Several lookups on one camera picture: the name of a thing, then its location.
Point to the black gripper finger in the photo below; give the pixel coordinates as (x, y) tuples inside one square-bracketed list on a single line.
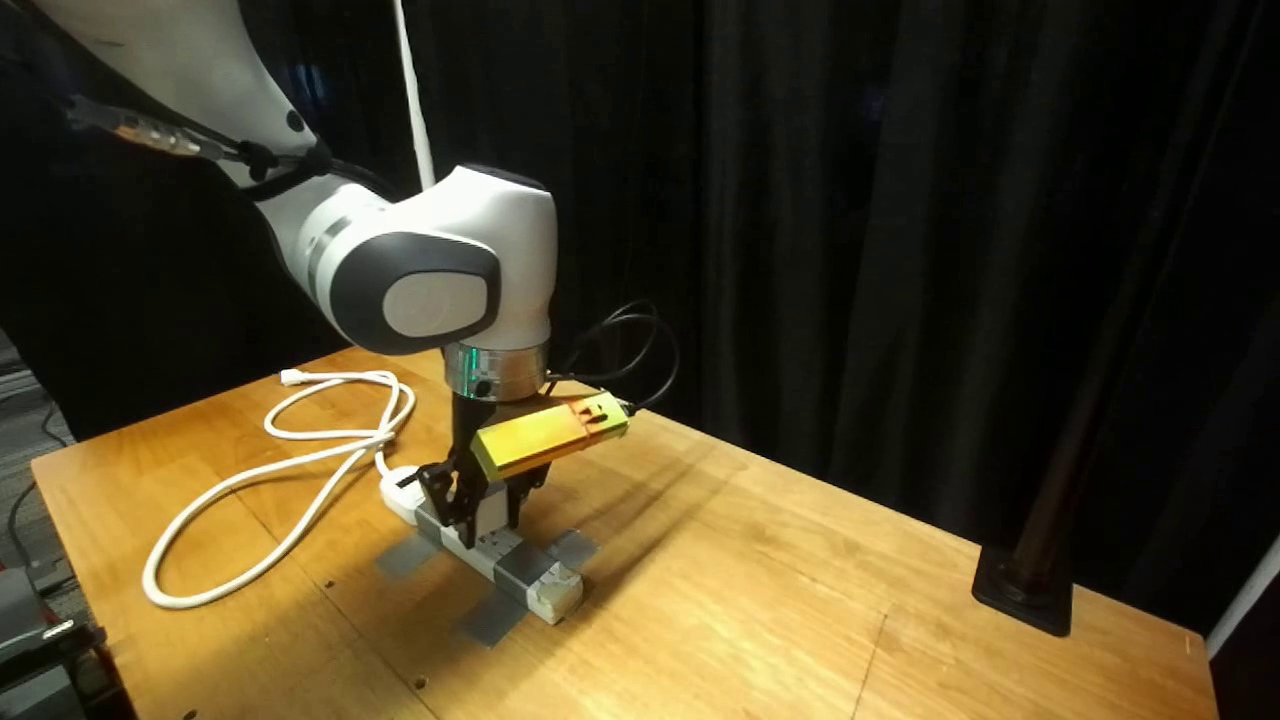
[(452, 497), (519, 493)]

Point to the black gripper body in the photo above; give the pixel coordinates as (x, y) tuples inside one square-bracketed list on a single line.
[(492, 447)]

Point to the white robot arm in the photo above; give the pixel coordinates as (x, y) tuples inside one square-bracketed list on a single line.
[(466, 265)]

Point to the white power strip adapter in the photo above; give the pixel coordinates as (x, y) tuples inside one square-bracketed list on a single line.
[(411, 501)]

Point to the grey tape strip rear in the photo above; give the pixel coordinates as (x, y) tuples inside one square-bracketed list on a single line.
[(524, 580)]

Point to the silver vertical pole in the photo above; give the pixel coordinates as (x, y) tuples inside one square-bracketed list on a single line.
[(413, 110)]

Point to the black curtain backdrop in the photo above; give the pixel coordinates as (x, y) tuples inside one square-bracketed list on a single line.
[(1005, 265)]

